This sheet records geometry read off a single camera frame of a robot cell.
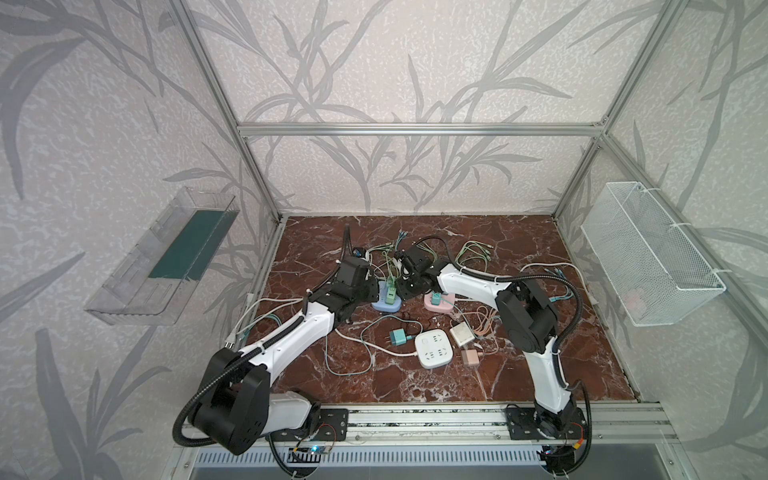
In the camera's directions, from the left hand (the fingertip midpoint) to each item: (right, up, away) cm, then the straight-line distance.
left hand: (377, 272), depth 87 cm
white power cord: (+2, -23, -1) cm, 23 cm away
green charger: (+4, -6, +2) cm, 8 cm away
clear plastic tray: (-45, 0, -24) cm, 51 cm away
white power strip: (+17, -21, -3) cm, 27 cm away
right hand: (+7, -4, +10) cm, 13 cm away
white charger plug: (+25, -18, -1) cm, 31 cm away
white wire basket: (+63, +4, -22) cm, 66 cm away
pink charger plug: (+27, -23, -4) cm, 36 cm away
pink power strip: (+21, -10, +5) cm, 24 cm away
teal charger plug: (+6, -19, 0) cm, 20 cm away
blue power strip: (+1, -11, +6) cm, 13 cm away
